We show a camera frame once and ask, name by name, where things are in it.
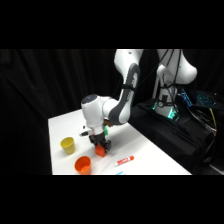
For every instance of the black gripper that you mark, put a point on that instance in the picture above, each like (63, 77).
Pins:
(98, 136)

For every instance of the red cube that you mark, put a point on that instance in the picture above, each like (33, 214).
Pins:
(99, 151)

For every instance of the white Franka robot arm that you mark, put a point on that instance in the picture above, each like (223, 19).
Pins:
(125, 100)

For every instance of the orange plastic cup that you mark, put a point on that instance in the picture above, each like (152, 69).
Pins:
(83, 165)

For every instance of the red white marker pen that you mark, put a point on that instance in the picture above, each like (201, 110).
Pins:
(124, 161)

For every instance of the yellow plastic cup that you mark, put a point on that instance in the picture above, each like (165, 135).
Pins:
(68, 145)

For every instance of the small blue object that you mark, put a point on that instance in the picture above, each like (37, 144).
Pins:
(119, 173)

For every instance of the black cloth covered stand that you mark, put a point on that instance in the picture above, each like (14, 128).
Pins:
(173, 140)

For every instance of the green base light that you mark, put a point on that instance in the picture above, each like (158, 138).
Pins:
(172, 114)

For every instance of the black curtain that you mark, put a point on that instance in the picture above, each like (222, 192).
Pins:
(36, 93)

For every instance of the blue lit keyboard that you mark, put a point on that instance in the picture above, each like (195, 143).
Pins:
(205, 98)

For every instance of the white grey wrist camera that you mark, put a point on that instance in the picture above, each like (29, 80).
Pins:
(84, 131)

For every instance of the tan wrist mount plate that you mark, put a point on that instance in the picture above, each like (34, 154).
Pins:
(108, 123)

